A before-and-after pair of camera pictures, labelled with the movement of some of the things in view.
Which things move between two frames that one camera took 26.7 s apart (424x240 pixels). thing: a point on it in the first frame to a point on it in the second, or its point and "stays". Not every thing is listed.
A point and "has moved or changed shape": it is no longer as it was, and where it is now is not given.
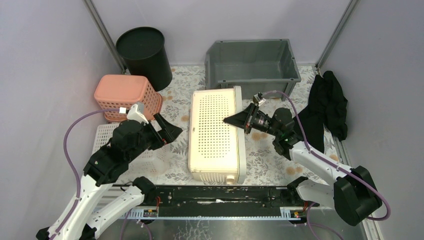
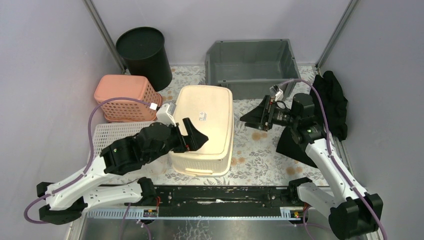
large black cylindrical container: [143, 53] stays
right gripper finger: [244, 119] to [261, 117]
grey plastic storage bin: [268, 66] stays
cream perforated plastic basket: [216, 148] has moved or changed shape
